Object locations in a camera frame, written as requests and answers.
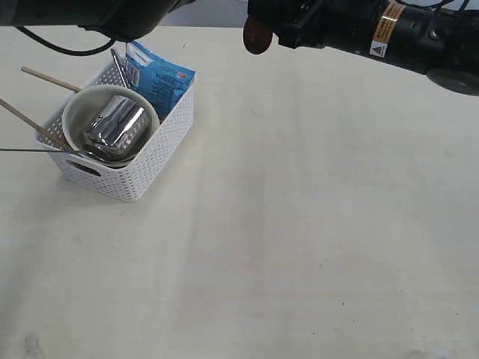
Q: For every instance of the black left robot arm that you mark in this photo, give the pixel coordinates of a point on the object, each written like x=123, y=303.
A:
x=122, y=20

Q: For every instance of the wooden chopstick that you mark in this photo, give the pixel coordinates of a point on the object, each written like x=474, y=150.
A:
x=50, y=79
x=53, y=138

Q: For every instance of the upper wooden chopstick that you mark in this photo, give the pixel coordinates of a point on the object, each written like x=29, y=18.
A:
x=50, y=79

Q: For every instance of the lower wooden chopstick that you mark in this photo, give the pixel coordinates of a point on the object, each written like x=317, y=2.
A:
x=53, y=138

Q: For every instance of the red-brown wooden spoon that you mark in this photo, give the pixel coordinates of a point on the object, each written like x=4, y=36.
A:
x=256, y=36

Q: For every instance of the white ceramic bowl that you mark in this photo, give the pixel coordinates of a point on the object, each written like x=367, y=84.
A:
x=83, y=106

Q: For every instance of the white perforated plastic basket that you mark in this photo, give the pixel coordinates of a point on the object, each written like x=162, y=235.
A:
x=129, y=183

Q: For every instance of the blue snack packet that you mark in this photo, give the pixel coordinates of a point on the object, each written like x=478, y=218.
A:
x=159, y=81

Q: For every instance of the shiny steel cup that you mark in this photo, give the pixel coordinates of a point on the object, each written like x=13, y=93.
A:
x=116, y=129

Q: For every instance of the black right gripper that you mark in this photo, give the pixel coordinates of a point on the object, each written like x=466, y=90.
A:
x=339, y=24

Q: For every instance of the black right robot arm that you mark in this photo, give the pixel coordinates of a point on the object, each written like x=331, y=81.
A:
x=433, y=41

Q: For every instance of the steel spoon long handle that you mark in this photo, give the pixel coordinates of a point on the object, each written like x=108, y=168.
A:
x=83, y=153

